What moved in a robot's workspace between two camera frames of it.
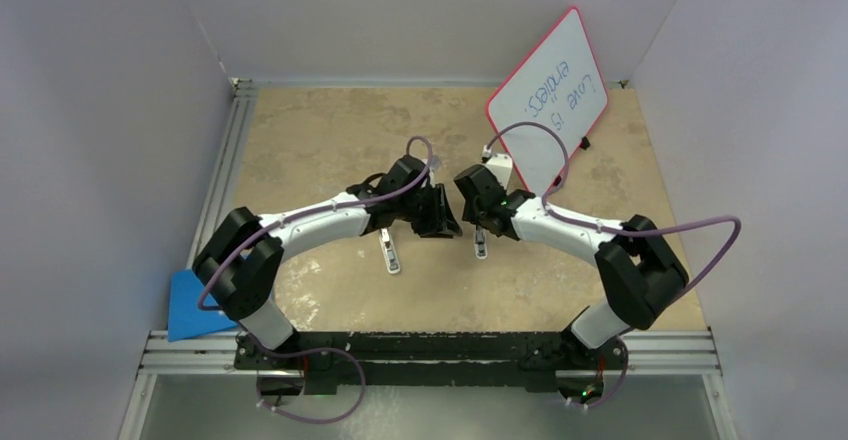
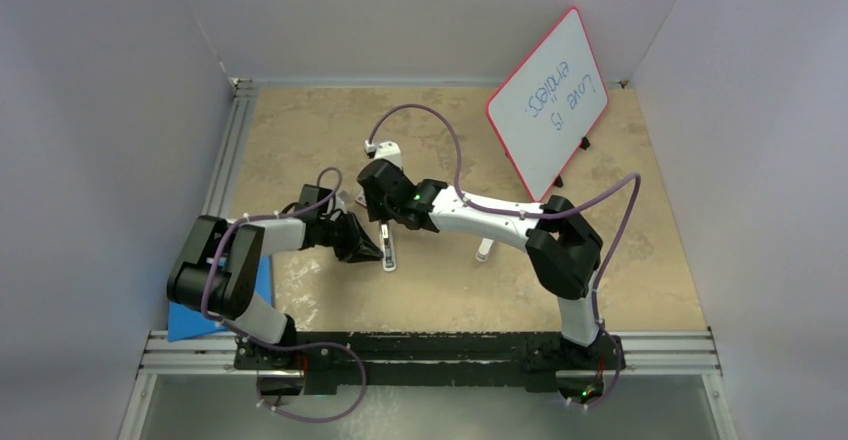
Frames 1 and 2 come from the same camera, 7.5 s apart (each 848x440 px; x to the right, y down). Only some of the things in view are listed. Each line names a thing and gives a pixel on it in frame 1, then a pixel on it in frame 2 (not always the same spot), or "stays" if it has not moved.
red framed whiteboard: (556, 82) stays
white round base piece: (500, 163) → (386, 150)
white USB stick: (389, 251) stays
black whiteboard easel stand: (584, 144) stays
